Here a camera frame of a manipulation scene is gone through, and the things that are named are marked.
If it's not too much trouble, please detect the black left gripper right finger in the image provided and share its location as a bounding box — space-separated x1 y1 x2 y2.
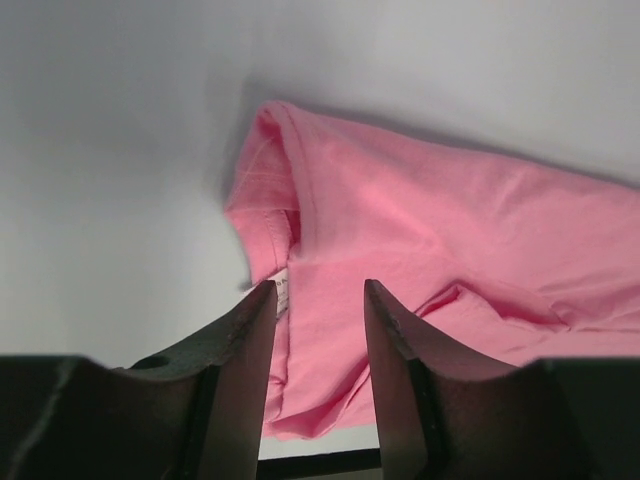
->
364 280 639 479

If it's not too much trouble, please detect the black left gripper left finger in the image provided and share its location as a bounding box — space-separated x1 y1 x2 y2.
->
1 281 277 479

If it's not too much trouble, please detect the pink t shirt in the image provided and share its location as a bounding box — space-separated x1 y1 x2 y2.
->
225 101 639 440

